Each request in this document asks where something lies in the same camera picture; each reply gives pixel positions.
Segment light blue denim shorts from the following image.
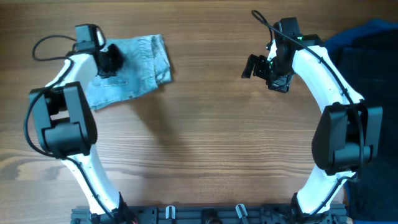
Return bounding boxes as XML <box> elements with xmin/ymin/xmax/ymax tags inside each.
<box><xmin>85</xmin><ymin>34</ymin><xmax>172</xmax><ymax>110</ymax></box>

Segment black garment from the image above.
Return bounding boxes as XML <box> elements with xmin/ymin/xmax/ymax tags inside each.
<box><xmin>335</xmin><ymin>29</ymin><xmax>397</xmax><ymax>223</ymax></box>

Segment dark blue garment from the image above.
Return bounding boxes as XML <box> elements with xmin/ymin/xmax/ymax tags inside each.
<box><xmin>325</xmin><ymin>19</ymin><xmax>397</xmax><ymax>52</ymax></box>

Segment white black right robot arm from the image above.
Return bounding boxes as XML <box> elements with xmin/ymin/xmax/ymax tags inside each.
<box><xmin>241</xmin><ymin>10</ymin><xmax>382</xmax><ymax>223</ymax></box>

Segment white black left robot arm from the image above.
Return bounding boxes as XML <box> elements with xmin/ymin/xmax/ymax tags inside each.
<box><xmin>23</xmin><ymin>24</ymin><xmax>138</xmax><ymax>223</ymax></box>

